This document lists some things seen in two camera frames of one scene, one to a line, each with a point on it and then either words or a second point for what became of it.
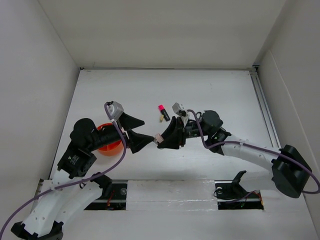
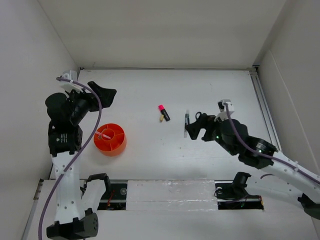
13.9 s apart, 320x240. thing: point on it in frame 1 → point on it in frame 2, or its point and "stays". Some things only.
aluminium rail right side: (265, 108) stays
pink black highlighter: (166, 114) stays
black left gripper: (136, 140) → (106, 95)
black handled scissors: (200, 115) stays
